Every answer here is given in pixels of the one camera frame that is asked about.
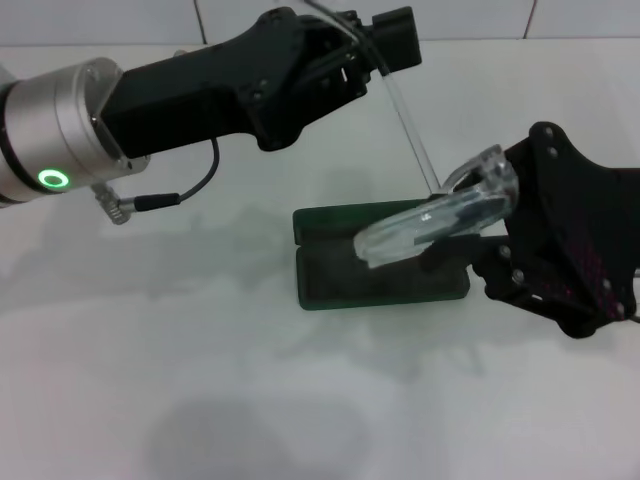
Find clear white glasses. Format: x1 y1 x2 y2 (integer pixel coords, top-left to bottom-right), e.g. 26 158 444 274
303 0 520 272

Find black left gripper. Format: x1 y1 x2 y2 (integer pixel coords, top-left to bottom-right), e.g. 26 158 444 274
102 7 367 154

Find green glasses case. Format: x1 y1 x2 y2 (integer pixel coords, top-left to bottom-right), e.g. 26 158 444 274
292 198 472 312

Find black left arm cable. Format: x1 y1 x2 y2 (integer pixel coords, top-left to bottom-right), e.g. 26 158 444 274
91 136 222 227

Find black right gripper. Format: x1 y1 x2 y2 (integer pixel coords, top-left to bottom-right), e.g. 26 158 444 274
413 121 640 340

